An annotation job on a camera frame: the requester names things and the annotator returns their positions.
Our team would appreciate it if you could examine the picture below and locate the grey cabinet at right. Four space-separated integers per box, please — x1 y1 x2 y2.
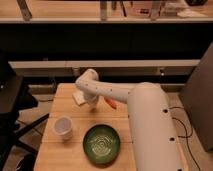
179 42 213 152

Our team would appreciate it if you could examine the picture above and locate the green round plate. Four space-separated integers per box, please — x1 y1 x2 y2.
83 124 120 165

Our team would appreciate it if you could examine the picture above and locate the black cable on floor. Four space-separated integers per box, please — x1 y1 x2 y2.
168 105 202 171

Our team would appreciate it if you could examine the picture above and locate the black office chair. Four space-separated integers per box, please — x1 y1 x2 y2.
0 57 49 171

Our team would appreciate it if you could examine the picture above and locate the orange red pepper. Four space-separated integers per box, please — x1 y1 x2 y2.
104 97 117 109

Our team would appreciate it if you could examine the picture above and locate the white folded sponge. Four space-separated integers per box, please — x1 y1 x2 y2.
73 91 86 106

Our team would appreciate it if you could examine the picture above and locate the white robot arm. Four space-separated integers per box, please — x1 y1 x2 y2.
75 69 184 171

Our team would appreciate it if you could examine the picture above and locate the clear plastic cup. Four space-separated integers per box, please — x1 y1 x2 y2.
53 116 73 140

